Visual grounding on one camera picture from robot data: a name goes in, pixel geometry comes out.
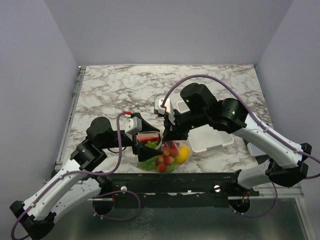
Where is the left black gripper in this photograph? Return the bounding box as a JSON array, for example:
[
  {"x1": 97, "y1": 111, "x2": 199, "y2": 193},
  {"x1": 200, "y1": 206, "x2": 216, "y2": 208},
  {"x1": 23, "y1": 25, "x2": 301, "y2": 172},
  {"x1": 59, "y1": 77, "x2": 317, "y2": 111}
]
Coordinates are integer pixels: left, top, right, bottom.
[{"x1": 100, "y1": 113, "x2": 164, "y2": 161}]

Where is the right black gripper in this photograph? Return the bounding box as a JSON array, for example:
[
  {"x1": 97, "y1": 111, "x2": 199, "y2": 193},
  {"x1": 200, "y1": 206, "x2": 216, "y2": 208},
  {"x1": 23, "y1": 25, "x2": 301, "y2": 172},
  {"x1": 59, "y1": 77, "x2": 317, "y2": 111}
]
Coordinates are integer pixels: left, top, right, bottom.
[{"x1": 161, "y1": 108, "x2": 209, "y2": 142}]

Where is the watermelon slice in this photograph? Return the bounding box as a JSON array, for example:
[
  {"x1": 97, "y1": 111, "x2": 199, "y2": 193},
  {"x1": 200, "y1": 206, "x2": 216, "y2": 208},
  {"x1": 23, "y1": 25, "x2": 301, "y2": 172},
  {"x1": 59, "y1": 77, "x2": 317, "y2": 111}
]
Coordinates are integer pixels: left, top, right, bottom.
[{"x1": 136, "y1": 132, "x2": 160, "y2": 143}]

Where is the red strawberry pile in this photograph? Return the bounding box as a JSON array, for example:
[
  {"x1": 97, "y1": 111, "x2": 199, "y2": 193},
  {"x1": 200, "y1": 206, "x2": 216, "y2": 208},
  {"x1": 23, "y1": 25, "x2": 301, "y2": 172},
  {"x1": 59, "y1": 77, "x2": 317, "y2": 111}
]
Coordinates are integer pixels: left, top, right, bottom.
[{"x1": 155, "y1": 141, "x2": 180, "y2": 174}]

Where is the clear zip top bag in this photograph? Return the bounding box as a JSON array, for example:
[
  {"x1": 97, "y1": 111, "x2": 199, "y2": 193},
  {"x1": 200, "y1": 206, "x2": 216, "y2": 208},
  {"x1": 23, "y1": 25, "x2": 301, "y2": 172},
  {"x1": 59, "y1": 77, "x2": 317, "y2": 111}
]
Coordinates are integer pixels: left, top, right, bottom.
[{"x1": 133, "y1": 131, "x2": 191, "y2": 174}]

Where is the yellow lemon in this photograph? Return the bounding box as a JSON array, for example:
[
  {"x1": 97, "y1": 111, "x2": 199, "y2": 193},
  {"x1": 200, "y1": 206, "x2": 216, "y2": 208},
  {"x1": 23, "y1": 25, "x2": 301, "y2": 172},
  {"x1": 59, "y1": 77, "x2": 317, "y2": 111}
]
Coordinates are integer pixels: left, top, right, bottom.
[{"x1": 174, "y1": 146, "x2": 190, "y2": 165}]

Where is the green grape bunch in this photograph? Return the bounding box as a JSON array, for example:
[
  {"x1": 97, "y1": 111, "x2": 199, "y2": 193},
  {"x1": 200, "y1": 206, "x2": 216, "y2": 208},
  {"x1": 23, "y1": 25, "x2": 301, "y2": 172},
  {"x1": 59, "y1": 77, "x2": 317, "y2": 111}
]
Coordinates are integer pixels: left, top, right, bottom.
[{"x1": 137, "y1": 141, "x2": 176, "y2": 173}]

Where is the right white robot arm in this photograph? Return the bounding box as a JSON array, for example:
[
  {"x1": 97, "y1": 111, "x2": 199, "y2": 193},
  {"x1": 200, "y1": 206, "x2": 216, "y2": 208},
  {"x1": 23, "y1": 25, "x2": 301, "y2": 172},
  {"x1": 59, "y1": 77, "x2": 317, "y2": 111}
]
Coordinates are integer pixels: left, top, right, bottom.
[{"x1": 154, "y1": 83, "x2": 311, "y2": 196}]

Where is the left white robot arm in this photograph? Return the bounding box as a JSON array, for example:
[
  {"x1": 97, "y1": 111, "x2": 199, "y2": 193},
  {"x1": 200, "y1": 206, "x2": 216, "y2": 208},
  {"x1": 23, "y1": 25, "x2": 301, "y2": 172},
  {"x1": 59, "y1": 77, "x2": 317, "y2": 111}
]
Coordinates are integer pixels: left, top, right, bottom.
[{"x1": 10, "y1": 112, "x2": 159, "y2": 240}]

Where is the white plastic basket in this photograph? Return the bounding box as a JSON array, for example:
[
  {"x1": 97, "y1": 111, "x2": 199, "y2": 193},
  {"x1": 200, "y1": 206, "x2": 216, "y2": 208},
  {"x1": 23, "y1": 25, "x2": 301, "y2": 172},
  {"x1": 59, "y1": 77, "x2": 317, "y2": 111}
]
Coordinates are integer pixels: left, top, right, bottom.
[{"x1": 174, "y1": 101, "x2": 235, "y2": 154}]

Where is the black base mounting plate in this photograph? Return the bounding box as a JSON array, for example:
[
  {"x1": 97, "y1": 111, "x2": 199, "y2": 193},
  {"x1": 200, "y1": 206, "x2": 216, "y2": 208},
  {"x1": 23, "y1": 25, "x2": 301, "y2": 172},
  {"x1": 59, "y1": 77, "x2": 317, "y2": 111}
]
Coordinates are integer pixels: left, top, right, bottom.
[{"x1": 92, "y1": 173, "x2": 259, "y2": 214}]

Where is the black foam pad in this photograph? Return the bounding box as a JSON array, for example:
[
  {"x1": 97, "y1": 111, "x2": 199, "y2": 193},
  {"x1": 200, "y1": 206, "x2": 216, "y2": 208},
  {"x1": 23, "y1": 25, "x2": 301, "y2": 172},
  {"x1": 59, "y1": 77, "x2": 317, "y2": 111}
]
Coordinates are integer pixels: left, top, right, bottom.
[{"x1": 255, "y1": 154, "x2": 270, "y2": 165}]

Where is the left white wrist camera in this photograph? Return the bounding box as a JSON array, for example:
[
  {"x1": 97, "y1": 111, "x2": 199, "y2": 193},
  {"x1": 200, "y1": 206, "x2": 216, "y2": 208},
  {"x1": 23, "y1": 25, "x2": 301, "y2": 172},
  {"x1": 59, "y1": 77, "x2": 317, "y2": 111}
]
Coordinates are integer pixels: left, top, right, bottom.
[{"x1": 124, "y1": 116, "x2": 142, "y2": 136}]

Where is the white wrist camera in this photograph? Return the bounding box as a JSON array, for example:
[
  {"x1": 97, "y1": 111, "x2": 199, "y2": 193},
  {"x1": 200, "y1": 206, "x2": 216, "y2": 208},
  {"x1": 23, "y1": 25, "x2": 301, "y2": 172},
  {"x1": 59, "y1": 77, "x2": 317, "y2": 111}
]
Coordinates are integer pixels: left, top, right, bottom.
[
  {"x1": 153, "y1": 98, "x2": 175, "y2": 125},
  {"x1": 124, "y1": 116, "x2": 142, "y2": 136}
]

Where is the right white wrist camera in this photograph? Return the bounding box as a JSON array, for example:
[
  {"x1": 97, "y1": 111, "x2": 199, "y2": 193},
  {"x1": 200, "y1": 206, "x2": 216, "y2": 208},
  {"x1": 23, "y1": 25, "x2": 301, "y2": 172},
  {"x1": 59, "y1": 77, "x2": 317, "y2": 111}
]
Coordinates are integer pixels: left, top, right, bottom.
[{"x1": 153, "y1": 98, "x2": 175, "y2": 125}]

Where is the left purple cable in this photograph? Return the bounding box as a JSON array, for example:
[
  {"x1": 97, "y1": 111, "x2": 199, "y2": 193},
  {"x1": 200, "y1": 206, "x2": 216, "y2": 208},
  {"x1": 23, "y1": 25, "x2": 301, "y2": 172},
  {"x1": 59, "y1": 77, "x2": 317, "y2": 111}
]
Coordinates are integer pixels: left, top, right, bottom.
[{"x1": 11, "y1": 111, "x2": 142, "y2": 240}]

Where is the purple cable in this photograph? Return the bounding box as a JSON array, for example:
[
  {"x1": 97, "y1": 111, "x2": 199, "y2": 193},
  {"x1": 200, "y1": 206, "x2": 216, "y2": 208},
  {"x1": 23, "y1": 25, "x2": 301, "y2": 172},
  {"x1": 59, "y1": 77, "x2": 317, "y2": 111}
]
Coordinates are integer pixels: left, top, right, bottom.
[
  {"x1": 159, "y1": 74, "x2": 320, "y2": 218},
  {"x1": 11, "y1": 111, "x2": 142, "y2": 240}
]

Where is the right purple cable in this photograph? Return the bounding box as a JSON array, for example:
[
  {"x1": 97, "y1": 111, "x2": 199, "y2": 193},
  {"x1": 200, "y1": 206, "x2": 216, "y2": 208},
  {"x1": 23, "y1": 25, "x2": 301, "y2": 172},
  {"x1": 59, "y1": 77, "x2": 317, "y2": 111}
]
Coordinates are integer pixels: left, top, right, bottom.
[{"x1": 159, "y1": 74, "x2": 320, "y2": 218}]

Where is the aluminium rail frame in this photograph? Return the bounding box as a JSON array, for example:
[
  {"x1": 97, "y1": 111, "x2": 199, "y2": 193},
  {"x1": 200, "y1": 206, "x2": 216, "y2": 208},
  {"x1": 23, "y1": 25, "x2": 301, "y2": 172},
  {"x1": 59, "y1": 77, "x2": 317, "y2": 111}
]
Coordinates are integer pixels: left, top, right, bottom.
[{"x1": 42, "y1": 65, "x2": 305, "y2": 201}]

